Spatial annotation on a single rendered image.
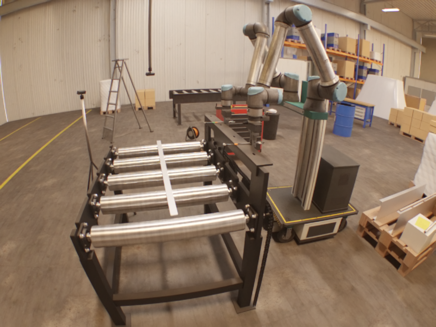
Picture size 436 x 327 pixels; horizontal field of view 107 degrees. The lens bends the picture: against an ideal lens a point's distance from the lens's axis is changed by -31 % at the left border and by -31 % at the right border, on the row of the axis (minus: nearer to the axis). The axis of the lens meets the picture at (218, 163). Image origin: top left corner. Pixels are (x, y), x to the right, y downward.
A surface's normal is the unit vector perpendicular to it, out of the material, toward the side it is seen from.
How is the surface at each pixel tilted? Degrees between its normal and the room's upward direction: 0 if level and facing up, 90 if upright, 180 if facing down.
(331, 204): 90
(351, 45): 90
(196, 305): 0
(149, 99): 90
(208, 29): 90
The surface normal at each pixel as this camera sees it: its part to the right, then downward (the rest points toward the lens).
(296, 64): -0.17, 0.39
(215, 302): 0.01, -0.92
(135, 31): 0.26, 0.39
